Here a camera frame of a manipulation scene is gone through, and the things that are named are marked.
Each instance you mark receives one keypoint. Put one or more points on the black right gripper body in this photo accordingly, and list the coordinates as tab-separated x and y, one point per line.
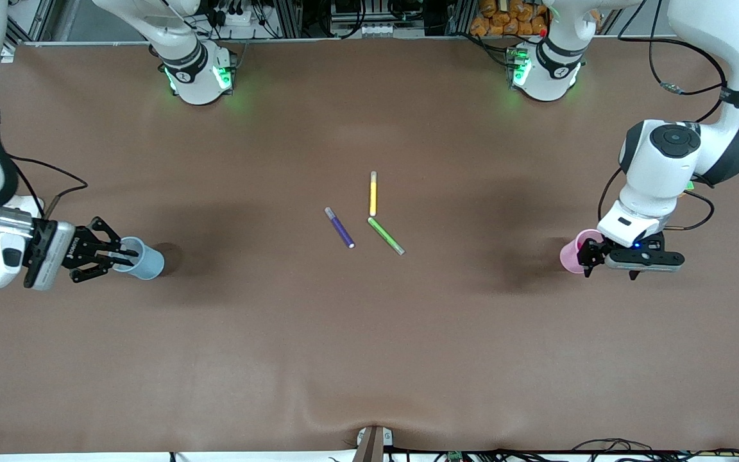
76	246

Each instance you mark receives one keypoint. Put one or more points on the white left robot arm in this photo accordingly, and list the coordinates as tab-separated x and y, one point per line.
652	167

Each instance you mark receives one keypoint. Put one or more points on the pink mesh cup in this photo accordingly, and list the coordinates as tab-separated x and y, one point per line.
571	256

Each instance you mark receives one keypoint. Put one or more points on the light blue mesh cup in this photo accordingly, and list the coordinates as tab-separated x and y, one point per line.
148	263

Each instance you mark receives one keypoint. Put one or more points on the green marker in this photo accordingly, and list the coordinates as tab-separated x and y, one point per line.
383	234

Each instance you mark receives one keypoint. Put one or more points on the yellow marker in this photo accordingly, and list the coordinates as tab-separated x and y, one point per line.
373	199

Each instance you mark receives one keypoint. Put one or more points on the purple marker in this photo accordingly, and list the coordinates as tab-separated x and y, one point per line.
340	230

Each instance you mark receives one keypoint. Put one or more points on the orange snack bag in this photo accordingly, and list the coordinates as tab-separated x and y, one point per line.
504	18

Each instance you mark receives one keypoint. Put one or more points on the white power strip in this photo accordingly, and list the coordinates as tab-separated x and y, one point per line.
231	18

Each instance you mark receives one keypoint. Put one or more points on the white socket strip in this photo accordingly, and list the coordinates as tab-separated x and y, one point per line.
379	29

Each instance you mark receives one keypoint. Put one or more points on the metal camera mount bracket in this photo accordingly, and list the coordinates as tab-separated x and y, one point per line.
373	446

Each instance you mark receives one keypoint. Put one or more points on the aluminium table edge rail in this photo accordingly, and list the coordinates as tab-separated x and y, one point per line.
344	40

